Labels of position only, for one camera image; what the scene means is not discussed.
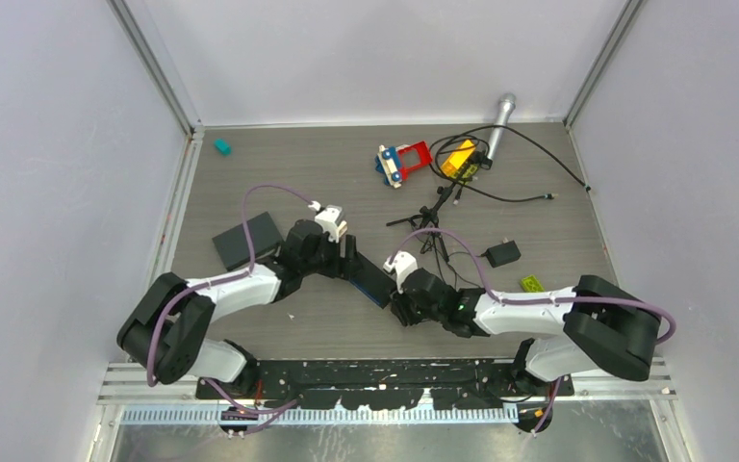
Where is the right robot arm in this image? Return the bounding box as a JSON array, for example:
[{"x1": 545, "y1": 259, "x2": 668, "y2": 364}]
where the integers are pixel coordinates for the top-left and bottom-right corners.
[{"x1": 392, "y1": 269, "x2": 665, "y2": 396}]

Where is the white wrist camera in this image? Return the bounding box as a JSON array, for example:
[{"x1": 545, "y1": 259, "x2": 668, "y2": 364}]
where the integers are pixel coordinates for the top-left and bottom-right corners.
[
  {"x1": 383, "y1": 251, "x2": 418, "y2": 278},
  {"x1": 314, "y1": 205, "x2": 348, "y2": 244}
]

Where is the black power adapter cable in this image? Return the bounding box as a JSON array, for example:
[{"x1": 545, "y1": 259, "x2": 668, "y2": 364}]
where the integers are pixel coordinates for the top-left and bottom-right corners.
[{"x1": 429, "y1": 229, "x2": 490, "y2": 292}]

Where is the black network switch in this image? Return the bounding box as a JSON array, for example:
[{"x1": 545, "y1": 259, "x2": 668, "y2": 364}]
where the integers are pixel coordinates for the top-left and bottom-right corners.
[{"x1": 347, "y1": 253, "x2": 396, "y2": 309}]

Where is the black power adapter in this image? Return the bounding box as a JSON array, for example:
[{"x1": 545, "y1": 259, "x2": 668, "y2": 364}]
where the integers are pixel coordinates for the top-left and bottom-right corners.
[{"x1": 483, "y1": 240, "x2": 522, "y2": 268}]

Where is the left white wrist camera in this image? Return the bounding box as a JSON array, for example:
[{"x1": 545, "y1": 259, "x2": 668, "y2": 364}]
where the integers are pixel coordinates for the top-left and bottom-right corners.
[{"x1": 314, "y1": 205, "x2": 348, "y2": 244}]

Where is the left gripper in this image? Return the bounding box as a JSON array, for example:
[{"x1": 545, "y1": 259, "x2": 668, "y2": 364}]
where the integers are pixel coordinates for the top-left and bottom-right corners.
[{"x1": 300, "y1": 231, "x2": 363, "y2": 282}]

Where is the yellow toy brick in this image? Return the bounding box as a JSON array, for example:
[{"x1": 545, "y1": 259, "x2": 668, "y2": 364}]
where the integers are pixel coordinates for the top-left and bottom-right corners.
[{"x1": 440, "y1": 140, "x2": 478, "y2": 181}]

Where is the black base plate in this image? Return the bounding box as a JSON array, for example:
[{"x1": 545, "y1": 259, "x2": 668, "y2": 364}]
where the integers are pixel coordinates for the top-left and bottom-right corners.
[{"x1": 251, "y1": 358, "x2": 574, "y2": 411}]

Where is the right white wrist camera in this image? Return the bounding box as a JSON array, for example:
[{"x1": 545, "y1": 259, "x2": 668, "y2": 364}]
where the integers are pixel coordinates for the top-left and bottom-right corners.
[{"x1": 383, "y1": 251, "x2": 418, "y2": 278}]

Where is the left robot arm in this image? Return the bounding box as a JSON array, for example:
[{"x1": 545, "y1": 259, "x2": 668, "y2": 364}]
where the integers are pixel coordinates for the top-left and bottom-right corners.
[{"x1": 116, "y1": 219, "x2": 342, "y2": 398}]

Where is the teal block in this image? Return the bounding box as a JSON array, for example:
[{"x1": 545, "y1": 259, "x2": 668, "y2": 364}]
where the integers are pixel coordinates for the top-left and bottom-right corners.
[{"x1": 214, "y1": 139, "x2": 232, "y2": 156}]

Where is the red blue toy vehicle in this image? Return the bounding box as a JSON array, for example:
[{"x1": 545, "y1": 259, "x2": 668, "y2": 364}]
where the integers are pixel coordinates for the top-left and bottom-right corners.
[{"x1": 374, "y1": 141, "x2": 433, "y2": 189}]

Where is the green toy brick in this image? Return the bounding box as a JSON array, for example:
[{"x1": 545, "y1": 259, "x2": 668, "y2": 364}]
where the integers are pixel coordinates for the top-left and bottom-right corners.
[{"x1": 520, "y1": 275, "x2": 546, "y2": 293}]

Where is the silver microphone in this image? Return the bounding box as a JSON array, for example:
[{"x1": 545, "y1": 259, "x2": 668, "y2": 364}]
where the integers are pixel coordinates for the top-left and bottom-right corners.
[{"x1": 486, "y1": 92, "x2": 517, "y2": 166}]

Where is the black microphone cable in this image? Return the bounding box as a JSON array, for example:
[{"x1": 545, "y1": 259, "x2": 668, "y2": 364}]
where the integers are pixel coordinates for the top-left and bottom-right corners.
[{"x1": 428, "y1": 124, "x2": 593, "y2": 204}]

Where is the black mini tripod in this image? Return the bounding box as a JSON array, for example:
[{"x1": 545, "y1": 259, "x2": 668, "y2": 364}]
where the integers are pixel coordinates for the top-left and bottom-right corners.
[{"x1": 386, "y1": 186, "x2": 454, "y2": 263}]

